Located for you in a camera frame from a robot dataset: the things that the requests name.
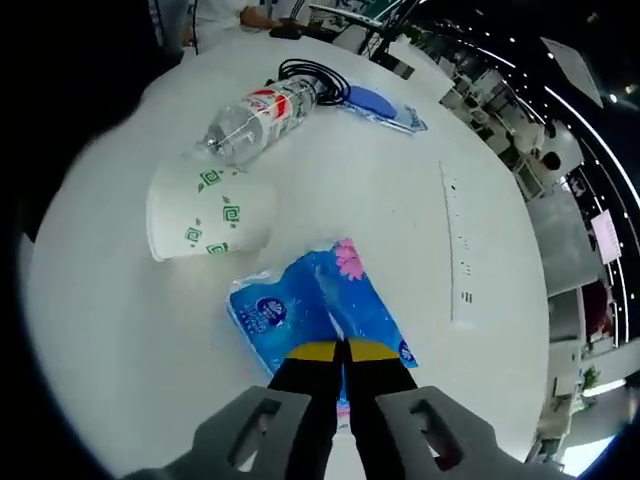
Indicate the clear plastic water bottle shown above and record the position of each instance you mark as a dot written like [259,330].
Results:
[255,125]

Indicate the wet wipes pack blue lid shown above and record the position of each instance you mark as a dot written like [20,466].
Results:
[372,100]

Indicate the grey chair back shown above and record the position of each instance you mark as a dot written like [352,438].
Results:
[562,245]

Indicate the white paper cup green print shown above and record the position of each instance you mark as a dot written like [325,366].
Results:
[215,210]

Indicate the curved ceiling light strip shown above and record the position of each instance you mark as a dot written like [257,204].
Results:
[595,130]

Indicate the white power strip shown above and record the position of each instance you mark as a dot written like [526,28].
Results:
[456,240]

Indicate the black stand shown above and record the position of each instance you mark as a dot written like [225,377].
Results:
[392,30]

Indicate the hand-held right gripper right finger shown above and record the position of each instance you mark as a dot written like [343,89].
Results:
[380,400]

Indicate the person with face mask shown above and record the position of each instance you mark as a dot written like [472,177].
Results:
[220,17]

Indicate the green potted plant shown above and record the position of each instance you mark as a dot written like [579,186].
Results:
[591,378]

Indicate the ceiling air conditioner unit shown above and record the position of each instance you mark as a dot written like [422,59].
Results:
[572,67]

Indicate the blue tissue pack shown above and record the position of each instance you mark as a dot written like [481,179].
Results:
[300,305]

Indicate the wall screen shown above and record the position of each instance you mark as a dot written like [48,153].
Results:
[606,236]

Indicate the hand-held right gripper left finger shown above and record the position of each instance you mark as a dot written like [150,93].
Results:
[300,400]

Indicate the dark object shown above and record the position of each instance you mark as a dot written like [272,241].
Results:
[286,32]

